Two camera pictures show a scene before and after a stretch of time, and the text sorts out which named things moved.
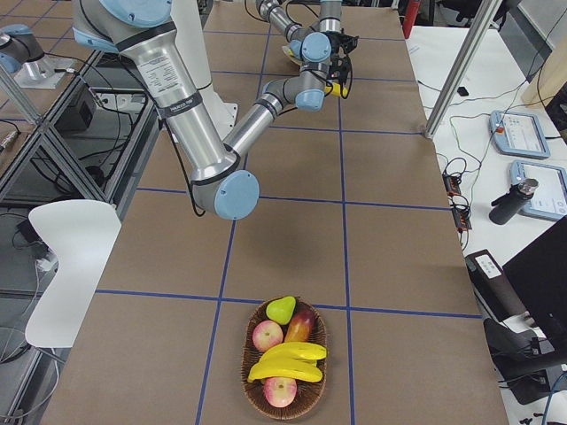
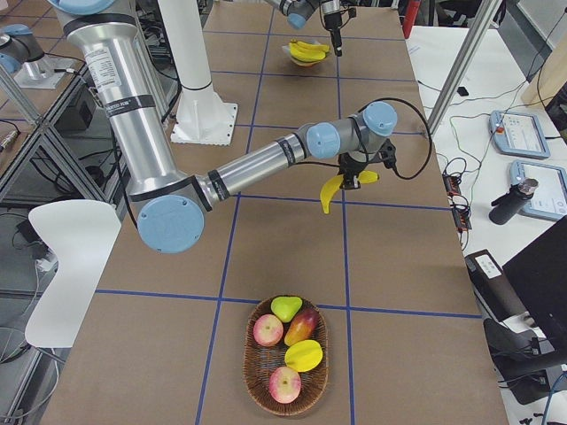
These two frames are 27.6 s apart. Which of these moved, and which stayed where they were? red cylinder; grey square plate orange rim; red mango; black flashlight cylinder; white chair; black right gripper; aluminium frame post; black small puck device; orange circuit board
Moved: black right gripper
Stayed: grey square plate orange rim; aluminium frame post; orange circuit board; black small puck device; red mango; white chair; red cylinder; black flashlight cylinder
